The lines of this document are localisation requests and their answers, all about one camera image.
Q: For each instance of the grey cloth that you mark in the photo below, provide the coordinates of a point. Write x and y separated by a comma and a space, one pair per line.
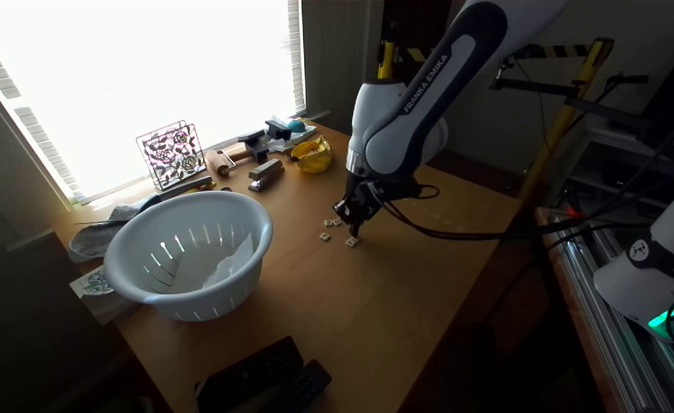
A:
96, 238

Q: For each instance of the white letter W tile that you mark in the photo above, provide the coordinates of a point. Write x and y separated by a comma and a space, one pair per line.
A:
326, 223

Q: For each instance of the white letter I tile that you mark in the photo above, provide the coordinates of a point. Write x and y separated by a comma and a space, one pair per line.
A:
325, 238

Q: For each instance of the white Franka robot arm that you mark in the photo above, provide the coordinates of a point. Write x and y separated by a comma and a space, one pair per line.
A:
420, 107

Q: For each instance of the yellow black striped stand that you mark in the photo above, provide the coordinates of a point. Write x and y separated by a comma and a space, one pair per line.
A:
577, 99

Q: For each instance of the teal object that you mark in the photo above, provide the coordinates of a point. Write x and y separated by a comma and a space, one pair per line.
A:
294, 124

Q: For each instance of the white letter G tile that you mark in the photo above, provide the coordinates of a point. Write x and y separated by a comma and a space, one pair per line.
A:
352, 241

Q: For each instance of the black desk tool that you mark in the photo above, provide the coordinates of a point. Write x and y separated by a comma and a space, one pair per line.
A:
256, 143

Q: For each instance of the grey stapler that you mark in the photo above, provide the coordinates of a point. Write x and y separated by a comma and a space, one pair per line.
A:
267, 176

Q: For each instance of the white bowl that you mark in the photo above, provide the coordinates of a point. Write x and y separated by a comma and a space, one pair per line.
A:
138, 268

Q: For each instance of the white shelf unit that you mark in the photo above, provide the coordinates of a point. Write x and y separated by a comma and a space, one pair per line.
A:
627, 146

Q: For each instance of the black remote control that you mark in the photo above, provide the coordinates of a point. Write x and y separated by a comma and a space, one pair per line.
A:
305, 389
253, 376

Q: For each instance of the flat book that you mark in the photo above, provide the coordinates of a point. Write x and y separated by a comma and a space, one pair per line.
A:
92, 298

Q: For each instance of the white letter S tile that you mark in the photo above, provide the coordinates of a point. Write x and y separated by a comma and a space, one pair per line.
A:
337, 223

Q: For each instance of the yellow bowl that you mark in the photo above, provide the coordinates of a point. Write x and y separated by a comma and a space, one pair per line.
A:
312, 158

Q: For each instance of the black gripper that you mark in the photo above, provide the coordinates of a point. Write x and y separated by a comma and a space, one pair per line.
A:
375, 192

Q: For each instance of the bright window with blinds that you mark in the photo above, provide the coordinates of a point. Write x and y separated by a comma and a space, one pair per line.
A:
123, 60

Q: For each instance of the black camera bar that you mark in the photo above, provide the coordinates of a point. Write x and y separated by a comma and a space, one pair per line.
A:
551, 87

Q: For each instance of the aluminium rail frame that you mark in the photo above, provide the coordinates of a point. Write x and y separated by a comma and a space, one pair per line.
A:
620, 360

